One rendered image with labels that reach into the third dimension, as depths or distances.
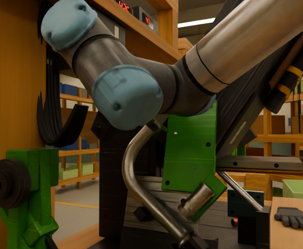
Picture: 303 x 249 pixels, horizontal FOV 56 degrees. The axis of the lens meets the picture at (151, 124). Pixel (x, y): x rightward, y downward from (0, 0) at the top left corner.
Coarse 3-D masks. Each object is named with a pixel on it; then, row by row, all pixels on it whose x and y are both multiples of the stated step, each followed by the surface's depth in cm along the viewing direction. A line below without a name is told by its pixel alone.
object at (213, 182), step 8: (208, 176) 61; (208, 184) 60; (216, 184) 60; (224, 184) 60; (192, 192) 61; (216, 192) 59; (208, 200) 59; (200, 208) 59; (208, 208) 60; (200, 216) 60
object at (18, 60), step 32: (0, 0) 57; (32, 0) 65; (0, 32) 57; (32, 32) 65; (160, 32) 152; (0, 64) 57; (32, 64) 65; (0, 96) 57; (32, 96) 64; (0, 128) 57; (32, 128) 64; (0, 224) 57
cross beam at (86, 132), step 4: (64, 108) 87; (68, 108) 89; (64, 112) 87; (68, 112) 88; (88, 112) 98; (92, 112) 100; (96, 112) 102; (64, 116) 87; (68, 116) 88; (88, 116) 98; (92, 116) 100; (64, 120) 87; (88, 120) 98; (92, 120) 100; (64, 124) 87; (84, 124) 96; (88, 124) 98; (84, 128) 96; (88, 128) 98; (84, 132) 95; (88, 132) 98; (92, 132) 100; (80, 136) 94; (84, 136) 96; (88, 136) 98; (92, 136) 100
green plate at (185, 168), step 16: (208, 112) 65; (176, 128) 67; (192, 128) 66; (208, 128) 64; (176, 144) 66; (192, 144) 64; (208, 144) 63; (176, 160) 65; (192, 160) 63; (208, 160) 62; (176, 176) 64; (192, 176) 62
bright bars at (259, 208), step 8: (224, 176) 74; (232, 184) 73; (240, 192) 72; (248, 200) 71; (256, 208) 70; (264, 208) 72; (256, 216) 69; (264, 216) 68; (256, 224) 69; (264, 224) 68; (256, 232) 69; (264, 232) 68; (256, 240) 69; (264, 240) 68; (256, 248) 69; (264, 248) 68
